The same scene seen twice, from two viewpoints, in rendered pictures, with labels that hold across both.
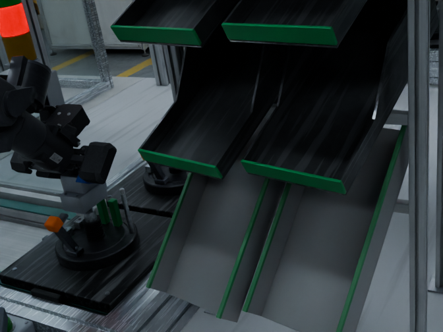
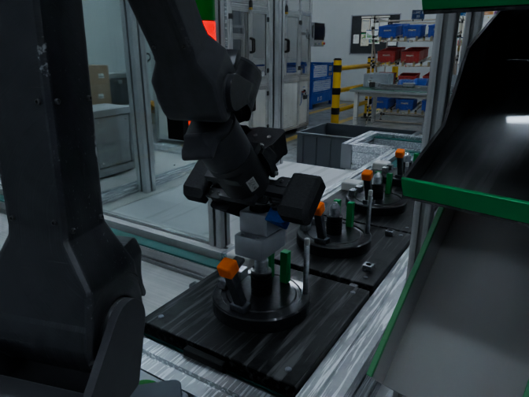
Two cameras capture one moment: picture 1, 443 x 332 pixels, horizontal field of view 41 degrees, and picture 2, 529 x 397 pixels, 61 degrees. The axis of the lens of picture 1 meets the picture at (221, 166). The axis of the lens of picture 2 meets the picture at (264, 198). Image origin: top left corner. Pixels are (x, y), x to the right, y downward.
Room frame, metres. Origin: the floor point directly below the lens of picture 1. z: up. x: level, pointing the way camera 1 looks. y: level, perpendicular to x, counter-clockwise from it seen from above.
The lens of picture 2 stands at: (0.32, 0.23, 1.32)
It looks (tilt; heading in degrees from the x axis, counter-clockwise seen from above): 19 degrees down; 359
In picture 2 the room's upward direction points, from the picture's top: straight up
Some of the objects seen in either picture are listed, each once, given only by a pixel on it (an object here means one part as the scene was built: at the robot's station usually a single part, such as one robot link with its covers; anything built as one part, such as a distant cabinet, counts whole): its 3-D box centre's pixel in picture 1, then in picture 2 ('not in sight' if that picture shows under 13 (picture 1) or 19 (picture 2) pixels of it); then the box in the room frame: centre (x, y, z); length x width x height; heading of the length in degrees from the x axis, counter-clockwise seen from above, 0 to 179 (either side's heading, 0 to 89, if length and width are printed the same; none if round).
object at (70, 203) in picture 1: (85, 182); (264, 224); (0.89, 0.22, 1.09); 0.08 x 0.04 x 0.07; 148
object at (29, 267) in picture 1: (99, 251); (261, 309); (0.88, 0.23, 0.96); 0.24 x 0.24 x 0.02; 57
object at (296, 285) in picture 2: (97, 242); (261, 298); (0.88, 0.23, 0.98); 0.14 x 0.14 x 0.02
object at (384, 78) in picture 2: not in sight; (379, 79); (6.42, -1.37, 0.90); 0.40 x 0.30 x 0.17; 149
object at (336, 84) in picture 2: not in sight; (369, 87); (9.18, -1.92, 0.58); 3.40 x 0.20 x 1.15; 147
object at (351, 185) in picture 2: not in sight; (377, 187); (1.30, -0.04, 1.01); 0.24 x 0.24 x 0.13; 57
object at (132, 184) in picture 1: (175, 160); (334, 220); (1.10, 0.09, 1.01); 0.24 x 0.24 x 0.13; 57
